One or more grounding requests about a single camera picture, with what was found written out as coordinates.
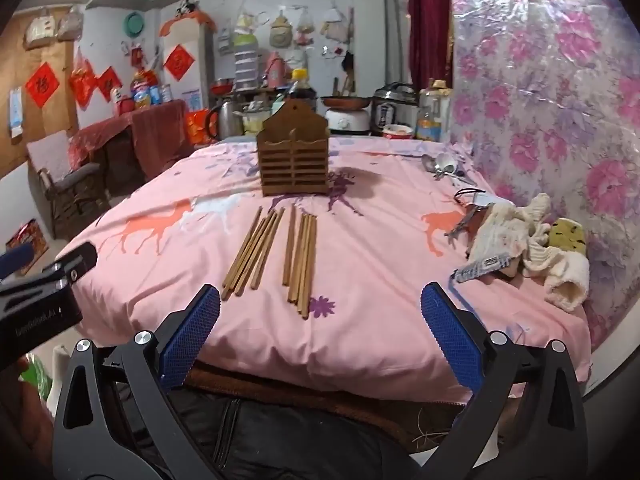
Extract red plastic decoration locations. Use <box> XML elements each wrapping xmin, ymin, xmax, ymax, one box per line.
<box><xmin>70</xmin><ymin>47</ymin><xmax>98</xmax><ymax>108</ymax></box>

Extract steel kettle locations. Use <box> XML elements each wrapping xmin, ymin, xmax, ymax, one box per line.
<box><xmin>209</xmin><ymin>100</ymin><xmax>243</xmax><ymax>142</ymax></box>

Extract floral foil wall sheet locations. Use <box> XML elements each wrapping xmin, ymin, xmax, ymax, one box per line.
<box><xmin>447</xmin><ymin>0</ymin><xmax>640</xmax><ymax>396</ymax></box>

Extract wooden armchair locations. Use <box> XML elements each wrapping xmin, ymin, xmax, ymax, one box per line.
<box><xmin>25</xmin><ymin>130</ymin><xmax>108</xmax><ymax>241</ymax></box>

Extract dark red curtain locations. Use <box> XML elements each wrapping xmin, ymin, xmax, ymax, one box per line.
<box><xmin>407</xmin><ymin>0</ymin><xmax>456</xmax><ymax>93</ymax></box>

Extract white hanging bag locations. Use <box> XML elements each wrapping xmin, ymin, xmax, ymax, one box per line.
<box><xmin>22</xmin><ymin>7</ymin><xmax>56</xmax><ymax>51</ymax></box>

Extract metal pliers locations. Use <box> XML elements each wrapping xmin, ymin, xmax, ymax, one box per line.
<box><xmin>444</xmin><ymin>207</ymin><xmax>488</xmax><ymax>241</ymax></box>

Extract dark frying pan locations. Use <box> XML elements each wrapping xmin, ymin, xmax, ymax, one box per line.
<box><xmin>320</xmin><ymin>94</ymin><xmax>373</xmax><ymax>110</ymax></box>

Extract orange cloth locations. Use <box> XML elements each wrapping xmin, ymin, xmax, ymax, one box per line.
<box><xmin>159</xmin><ymin>10</ymin><xmax>217</xmax><ymax>37</ymax></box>

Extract cream knitted cloth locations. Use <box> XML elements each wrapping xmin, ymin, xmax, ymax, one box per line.
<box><xmin>467</xmin><ymin>192</ymin><xmax>591</xmax><ymax>313</ymax></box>

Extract white electric cooker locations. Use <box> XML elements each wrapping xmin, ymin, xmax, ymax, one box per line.
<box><xmin>327</xmin><ymin>107</ymin><xmax>372</xmax><ymax>136</ymax></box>

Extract pink printed bedsheet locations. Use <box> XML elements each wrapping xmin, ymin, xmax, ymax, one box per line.
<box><xmin>67</xmin><ymin>137</ymin><xmax>593</xmax><ymax>406</ymax></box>

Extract soy sauce bottle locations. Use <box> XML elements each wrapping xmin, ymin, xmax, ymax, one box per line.
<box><xmin>284</xmin><ymin>69</ymin><xmax>318</xmax><ymax>113</ymax></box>

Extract white face mask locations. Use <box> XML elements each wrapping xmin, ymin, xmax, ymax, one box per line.
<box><xmin>455</xmin><ymin>187</ymin><xmax>501</xmax><ymax>211</ymax></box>

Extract rust red cloth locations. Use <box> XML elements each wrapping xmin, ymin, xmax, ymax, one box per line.
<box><xmin>131</xmin><ymin>100</ymin><xmax>188</xmax><ymax>176</ymax></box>

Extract table with red cover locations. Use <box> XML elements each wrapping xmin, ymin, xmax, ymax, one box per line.
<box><xmin>67</xmin><ymin>100</ymin><xmax>188</xmax><ymax>181</ymax></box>

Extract beige hanging pouch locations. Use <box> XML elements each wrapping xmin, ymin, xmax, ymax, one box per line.
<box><xmin>270</xmin><ymin>10</ymin><xmax>293</xmax><ymax>48</ymax></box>

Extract cream pot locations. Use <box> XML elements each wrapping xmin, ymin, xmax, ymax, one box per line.
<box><xmin>241</xmin><ymin>110</ymin><xmax>273</xmax><ymax>136</ymax></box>

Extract bunch of wooden chopsticks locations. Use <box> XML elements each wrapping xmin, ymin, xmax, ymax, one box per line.
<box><xmin>220</xmin><ymin>204</ymin><xmax>318</xmax><ymax>320</ymax></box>

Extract yellow cooking oil jug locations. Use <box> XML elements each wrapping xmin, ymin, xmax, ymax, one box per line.
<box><xmin>131</xmin><ymin>71</ymin><xmax>160</xmax><ymax>111</ymax></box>

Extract wall calendar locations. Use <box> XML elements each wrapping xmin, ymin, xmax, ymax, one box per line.
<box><xmin>9</xmin><ymin>87</ymin><xmax>25</xmax><ymax>138</ymax></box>

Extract red diamond paper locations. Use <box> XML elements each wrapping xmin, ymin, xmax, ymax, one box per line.
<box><xmin>95</xmin><ymin>66</ymin><xmax>121</xmax><ymax>103</ymax></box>
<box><xmin>25</xmin><ymin>62</ymin><xmax>61</xmax><ymax>108</ymax></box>
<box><xmin>164</xmin><ymin>44</ymin><xmax>193</xmax><ymax>78</ymax></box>

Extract green plastic bag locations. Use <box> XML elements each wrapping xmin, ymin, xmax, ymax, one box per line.
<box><xmin>22</xmin><ymin>352</ymin><xmax>53</xmax><ymax>411</ymax></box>

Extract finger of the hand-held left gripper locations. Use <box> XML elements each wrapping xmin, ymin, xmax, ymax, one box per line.
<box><xmin>0</xmin><ymin>246</ymin><xmax>33</xmax><ymax>278</ymax></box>
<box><xmin>0</xmin><ymin>242</ymin><xmax>98</xmax><ymax>296</ymax></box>

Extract red gift box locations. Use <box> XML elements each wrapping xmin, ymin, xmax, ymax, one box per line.
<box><xmin>5</xmin><ymin>218</ymin><xmax>50</xmax><ymax>276</ymax></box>

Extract clear plastic hanging bag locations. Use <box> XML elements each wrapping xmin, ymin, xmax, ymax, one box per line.
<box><xmin>56</xmin><ymin>5</ymin><xmax>83</xmax><ymax>43</ymax></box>

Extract green stacked food carrier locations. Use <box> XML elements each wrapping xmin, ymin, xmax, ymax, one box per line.
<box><xmin>234</xmin><ymin>30</ymin><xmax>258</xmax><ymax>92</ymax></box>

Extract wooden chopstick holder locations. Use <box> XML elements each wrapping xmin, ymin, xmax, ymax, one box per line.
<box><xmin>256</xmin><ymin>100</ymin><xmax>331</xmax><ymax>197</ymax></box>

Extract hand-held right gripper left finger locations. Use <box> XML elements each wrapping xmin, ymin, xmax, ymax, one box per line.
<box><xmin>52</xmin><ymin>284</ymin><xmax>221</xmax><ymax>480</ymax></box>

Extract orange gift bag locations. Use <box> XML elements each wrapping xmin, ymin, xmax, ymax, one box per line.
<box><xmin>185</xmin><ymin>108</ymin><xmax>217</xmax><ymax>145</ymax></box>

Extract yellow sponge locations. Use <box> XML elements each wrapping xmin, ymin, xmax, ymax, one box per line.
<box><xmin>549</xmin><ymin>217</ymin><xmax>587</xmax><ymax>257</ymax></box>

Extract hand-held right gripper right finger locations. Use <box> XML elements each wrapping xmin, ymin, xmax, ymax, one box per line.
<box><xmin>420</xmin><ymin>281</ymin><xmax>588</xmax><ymax>480</ymax></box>

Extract blue patterned strap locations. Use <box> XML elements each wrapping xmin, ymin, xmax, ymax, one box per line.
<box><xmin>451</xmin><ymin>255</ymin><xmax>511</xmax><ymax>286</ymax></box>

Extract silver pressure cooker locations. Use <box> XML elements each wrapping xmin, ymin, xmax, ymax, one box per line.
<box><xmin>371</xmin><ymin>82</ymin><xmax>418</xmax><ymax>136</ymax></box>

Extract clear oil bottle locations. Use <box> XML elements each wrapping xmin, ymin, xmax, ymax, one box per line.
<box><xmin>416</xmin><ymin>87</ymin><xmax>453</xmax><ymax>142</ymax></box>

